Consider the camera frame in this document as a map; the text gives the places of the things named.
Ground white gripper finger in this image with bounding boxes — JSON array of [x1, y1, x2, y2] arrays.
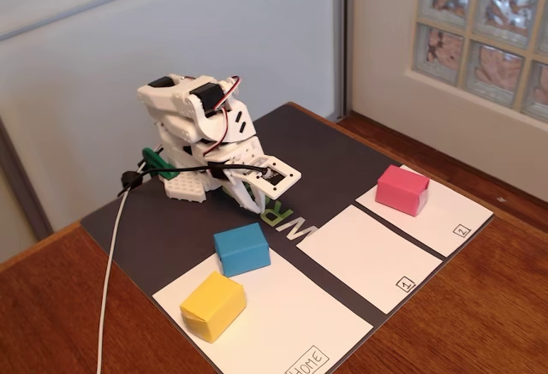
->
[[225, 180, 264, 216], [249, 187, 268, 212]]

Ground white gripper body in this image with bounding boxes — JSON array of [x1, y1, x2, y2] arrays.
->
[[202, 134, 267, 194]]

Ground red paper box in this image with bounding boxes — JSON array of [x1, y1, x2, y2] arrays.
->
[[374, 164, 431, 217]]

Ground blue paper box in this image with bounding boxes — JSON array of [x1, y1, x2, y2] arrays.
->
[[212, 222, 271, 279]]

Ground yellow paper box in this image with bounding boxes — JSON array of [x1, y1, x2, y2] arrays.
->
[[179, 270, 248, 344]]

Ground white zone one sheet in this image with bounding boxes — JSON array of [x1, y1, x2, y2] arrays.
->
[[295, 205, 444, 315]]

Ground white home zone sheet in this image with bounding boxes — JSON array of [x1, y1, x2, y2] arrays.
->
[[152, 250, 374, 374]]

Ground white zone two sheet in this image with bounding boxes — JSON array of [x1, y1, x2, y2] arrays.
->
[[354, 163, 495, 258]]

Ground green clamp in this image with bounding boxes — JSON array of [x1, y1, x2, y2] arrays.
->
[[140, 146, 179, 179]]

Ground dark grey mat board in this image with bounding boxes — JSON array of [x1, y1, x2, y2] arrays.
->
[[80, 102, 495, 374]]

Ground pale frosted door panel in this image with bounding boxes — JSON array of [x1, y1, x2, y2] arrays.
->
[[0, 0, 343, 238]]

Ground glass block window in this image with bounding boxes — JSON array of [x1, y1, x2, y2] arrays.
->
[[410, 0, 548, 125]]

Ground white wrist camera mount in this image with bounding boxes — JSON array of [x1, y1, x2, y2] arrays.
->
[[222, 155, 303, 200]]

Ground black camera cable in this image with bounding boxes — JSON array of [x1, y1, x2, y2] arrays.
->
[[117, 163, 269, 199]]

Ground red white black servo wire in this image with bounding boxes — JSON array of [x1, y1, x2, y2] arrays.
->
[[200, 75, 241, 165]]

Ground black cable plug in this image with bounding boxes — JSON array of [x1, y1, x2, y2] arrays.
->
[[121, 170, 145, 191]]

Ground white cable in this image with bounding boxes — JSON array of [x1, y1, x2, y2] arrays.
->
[[96, 192, 132, 374]]

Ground grey metal door post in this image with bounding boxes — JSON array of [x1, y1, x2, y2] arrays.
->
[[331, 0, 356, 121]]

